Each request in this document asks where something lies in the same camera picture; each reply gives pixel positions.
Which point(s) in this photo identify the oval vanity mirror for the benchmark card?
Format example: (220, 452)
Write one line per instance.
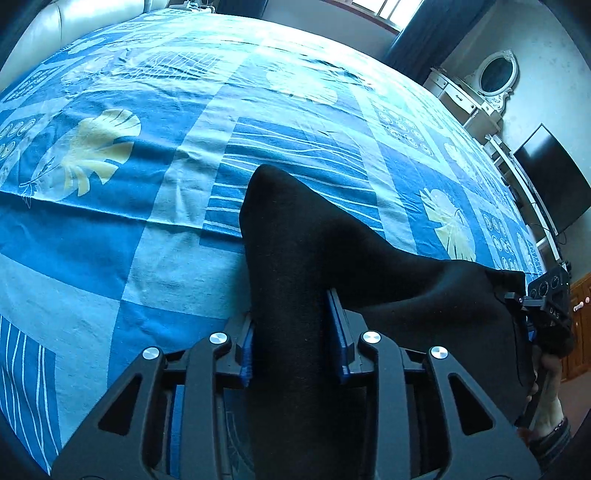
(496, 76)

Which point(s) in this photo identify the blue patterned bed sheet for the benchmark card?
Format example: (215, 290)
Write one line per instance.
(125, 156)

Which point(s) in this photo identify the black flat television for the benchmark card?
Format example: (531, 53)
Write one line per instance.
(558, 181)

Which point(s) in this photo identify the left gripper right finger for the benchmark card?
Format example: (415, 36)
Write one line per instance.
(344, 345)

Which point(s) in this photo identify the cream tufted leather headboard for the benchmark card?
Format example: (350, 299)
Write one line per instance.
(31, 31)

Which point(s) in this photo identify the right dark blue curtain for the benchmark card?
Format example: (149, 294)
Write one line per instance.
(433, 33)

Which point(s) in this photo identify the brown wooden wardrobe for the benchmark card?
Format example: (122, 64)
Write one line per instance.
(578, 361)

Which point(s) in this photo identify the white tv cabinet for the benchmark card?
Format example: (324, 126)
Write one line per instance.
(529, 203)

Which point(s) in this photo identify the white vanity dresser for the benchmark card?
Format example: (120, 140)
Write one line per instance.
(478, 116)

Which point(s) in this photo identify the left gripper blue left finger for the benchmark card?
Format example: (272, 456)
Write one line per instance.
(245, 350)

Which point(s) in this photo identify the black pants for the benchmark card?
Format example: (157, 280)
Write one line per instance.
(442, 366)

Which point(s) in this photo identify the person right hand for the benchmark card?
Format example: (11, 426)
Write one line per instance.
(549, 412)

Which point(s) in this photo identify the window with frame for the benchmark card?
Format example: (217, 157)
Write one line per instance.
(394, 15)

